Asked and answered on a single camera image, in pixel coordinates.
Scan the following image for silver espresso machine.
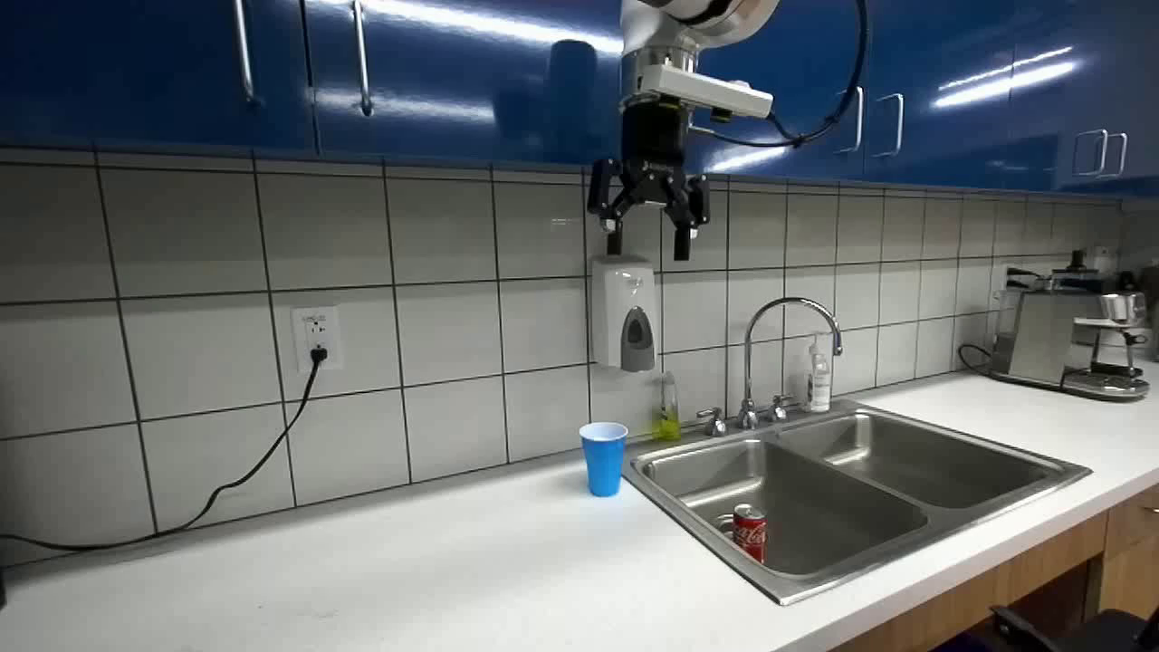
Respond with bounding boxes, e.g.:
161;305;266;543
957;245;1154;406

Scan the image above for chrome faucet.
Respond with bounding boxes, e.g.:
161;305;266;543
693;292;846;437

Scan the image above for white wall soap dispenser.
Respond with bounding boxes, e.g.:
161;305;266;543
587;253;663;375

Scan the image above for black chair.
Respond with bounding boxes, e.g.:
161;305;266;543
953;602;1159;652

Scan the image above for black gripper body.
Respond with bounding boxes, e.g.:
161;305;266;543
621;99;697;198

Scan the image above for white wall outlet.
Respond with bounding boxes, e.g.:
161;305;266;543
293;305;348;372

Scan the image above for small white bottle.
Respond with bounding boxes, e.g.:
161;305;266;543
803;346;837;415

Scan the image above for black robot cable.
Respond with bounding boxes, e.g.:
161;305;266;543
689;0;872;157

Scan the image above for wooden base cabinet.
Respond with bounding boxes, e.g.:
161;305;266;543
831;483;1159;652

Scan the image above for blue wall cabinet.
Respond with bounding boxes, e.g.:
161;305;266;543
0;0;1159;202

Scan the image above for stainless steel double sink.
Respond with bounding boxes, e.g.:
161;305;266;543
623;402;1093;610

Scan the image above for blue plastic cup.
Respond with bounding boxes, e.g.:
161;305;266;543
576;415;634;500

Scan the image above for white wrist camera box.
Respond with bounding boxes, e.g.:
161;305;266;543
634;60;780;124

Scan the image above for green dish scrubber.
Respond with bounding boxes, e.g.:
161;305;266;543
645;372;689;444

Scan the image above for black power cord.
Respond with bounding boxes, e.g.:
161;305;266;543
0;343;332;559

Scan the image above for red soda can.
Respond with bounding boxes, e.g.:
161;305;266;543
728;500;770;564

